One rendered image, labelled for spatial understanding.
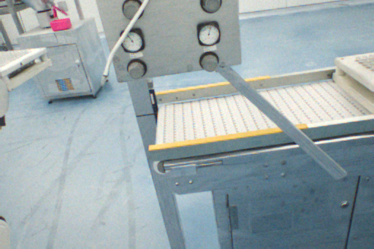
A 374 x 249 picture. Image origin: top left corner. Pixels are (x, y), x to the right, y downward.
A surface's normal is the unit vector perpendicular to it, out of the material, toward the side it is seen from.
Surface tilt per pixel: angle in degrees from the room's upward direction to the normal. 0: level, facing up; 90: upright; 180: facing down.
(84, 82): 90
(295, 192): 90
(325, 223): 90
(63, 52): 90
